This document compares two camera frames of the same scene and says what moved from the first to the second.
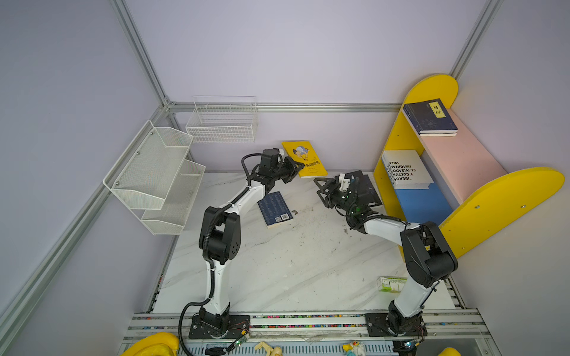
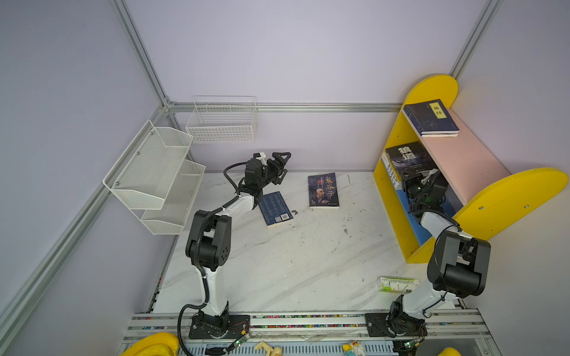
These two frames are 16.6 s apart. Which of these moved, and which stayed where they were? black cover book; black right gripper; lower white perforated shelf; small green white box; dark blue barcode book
Moved: black cover book; black right gripper
Stayed: dark blue barcode book; small green white box; lower white perforated shelf
